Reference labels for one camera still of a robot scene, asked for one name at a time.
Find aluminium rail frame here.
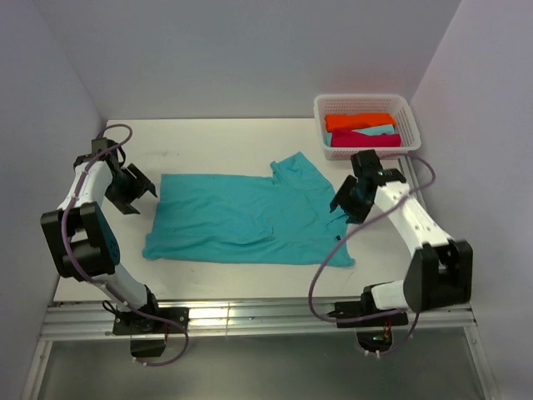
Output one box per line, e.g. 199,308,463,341
22,297,501,399

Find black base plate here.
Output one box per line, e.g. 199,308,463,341
327,301,409,328
112,307,189,336

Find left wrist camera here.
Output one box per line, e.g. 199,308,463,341
91,137,126,163

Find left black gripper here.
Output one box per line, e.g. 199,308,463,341
105,164,156,215

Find pink rolled t shirt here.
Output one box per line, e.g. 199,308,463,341
326,128,401,148

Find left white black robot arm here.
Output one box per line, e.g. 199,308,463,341
40,139,163,333

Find light teal rolled t shirt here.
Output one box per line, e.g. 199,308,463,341
356,124,395,136

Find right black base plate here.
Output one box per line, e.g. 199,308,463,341
327,301,409,328

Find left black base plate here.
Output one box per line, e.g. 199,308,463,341
112,307,189,336

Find orange rolled t shirt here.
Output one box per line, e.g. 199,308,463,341
325,112,396,132

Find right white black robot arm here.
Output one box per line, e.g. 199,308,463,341
330,168,473,325

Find white plastic basket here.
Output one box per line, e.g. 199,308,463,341
313,93,421,160

